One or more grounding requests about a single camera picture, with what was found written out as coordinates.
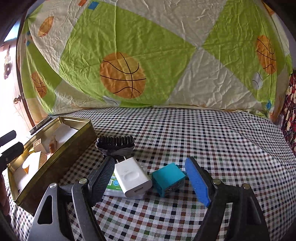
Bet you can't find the person's left hand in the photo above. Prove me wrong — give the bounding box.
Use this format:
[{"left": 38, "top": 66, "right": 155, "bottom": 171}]
[{"left": 0, "top": 174, "right": 10, "bottom": 216}]

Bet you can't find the white moon print cube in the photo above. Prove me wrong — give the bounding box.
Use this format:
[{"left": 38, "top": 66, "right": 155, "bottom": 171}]
[{"left": 33, "top": 138, "right": 47, "bottom": 154}]

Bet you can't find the white red-logo paper box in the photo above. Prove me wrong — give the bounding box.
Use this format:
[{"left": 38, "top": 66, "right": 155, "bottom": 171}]
[{"left": 22, "top": 152, "right": 40, "bottom": 174}]

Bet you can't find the yellow cube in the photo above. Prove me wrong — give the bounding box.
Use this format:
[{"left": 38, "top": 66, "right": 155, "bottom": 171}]
[{"left": 22, "top": 166, "right": 30, "bottom": 174}]

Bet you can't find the red floral cloth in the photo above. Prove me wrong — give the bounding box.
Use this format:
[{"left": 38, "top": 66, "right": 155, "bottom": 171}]
[{"left": 281, "top": 70, "right": 296, "bottom": 155}]

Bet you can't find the brass door knob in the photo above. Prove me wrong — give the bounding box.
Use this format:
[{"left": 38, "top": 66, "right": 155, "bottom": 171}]
[{"left": 13, "top": 94, "right": 24, "bottom": 104}]

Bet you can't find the gold metal tin box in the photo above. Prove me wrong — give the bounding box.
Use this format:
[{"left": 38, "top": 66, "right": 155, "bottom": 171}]
[{"left": 8, "top": 116, "right": 96, "bottom": 215}]

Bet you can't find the white USB charger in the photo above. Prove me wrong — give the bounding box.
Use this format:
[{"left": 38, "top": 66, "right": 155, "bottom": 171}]
[{"left": 114, "top": 157, "right": 152, "bottom": 198}]

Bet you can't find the black hair claw clip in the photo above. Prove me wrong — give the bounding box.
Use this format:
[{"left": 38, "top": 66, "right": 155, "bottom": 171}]
[{"left": 95, "top": 136, "right": 135, "bottom": 156}]

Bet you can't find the green dental floss box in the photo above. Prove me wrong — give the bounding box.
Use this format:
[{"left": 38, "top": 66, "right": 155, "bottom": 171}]
[{"left": 104, "top": 173, "right": 146, "bottom": 200}]

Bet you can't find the brown embossed chocolate plaque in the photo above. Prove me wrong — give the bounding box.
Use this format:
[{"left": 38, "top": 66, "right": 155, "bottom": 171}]
[{"left": 38, "top": 152, "right": 53, "bottom": 168}]

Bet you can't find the brown rectangular seal stone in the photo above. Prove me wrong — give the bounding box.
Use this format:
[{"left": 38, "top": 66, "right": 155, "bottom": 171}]
[{"left": 49, "top": 135, "right": 58, "bottom": 154}]

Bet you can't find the wooden door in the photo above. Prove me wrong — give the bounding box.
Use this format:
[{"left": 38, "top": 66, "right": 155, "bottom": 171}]
[{"left": 1, "top": 20, "right": 32, "bottom": 142}]

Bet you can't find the basketball print bedsheet backdrop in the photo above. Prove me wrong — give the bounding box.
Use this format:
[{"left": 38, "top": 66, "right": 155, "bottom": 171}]
[{"left": 17, "top": 1, "right": 292, "bottom": 121}]

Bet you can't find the teal bear print cube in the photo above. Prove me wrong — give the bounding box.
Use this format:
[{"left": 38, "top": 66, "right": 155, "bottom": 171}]
[{"left": 151, "top": 163, "right": 186, "bottom": 197}]

